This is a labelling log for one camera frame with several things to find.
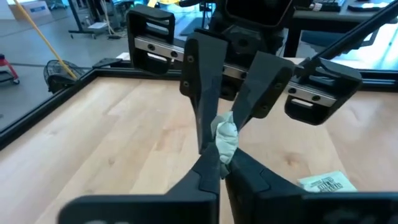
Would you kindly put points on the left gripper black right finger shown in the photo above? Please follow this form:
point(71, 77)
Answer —
point(255, 199)

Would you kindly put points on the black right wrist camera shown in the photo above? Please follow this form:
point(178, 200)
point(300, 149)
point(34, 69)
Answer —
point(258, 12)

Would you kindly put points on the red rolling stool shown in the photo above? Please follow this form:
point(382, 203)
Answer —
point(7, 70)

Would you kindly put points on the black mesh basket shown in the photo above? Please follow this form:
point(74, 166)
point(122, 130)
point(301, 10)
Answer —
point(59, 77)

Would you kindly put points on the white green stevia packet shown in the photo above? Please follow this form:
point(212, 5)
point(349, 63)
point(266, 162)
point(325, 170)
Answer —
point(326, 182)

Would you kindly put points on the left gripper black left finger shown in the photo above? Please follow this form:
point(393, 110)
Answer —
point(192, 199)

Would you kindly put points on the black rolling stand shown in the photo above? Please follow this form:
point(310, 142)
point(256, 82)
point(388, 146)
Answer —
point(84, 28)

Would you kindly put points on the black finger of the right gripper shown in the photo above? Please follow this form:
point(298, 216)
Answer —
point(264, 84)
point(206, 77)

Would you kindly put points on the brown cardboard box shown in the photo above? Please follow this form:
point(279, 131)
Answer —
point(32, 8)

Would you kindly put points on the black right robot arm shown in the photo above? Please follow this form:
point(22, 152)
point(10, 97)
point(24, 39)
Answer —
point(217, 17)

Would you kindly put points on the black desk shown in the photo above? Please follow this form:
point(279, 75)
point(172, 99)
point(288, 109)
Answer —
point(326, 18)

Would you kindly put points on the wrappers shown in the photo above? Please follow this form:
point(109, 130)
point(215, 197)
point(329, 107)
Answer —
point(227, 140)

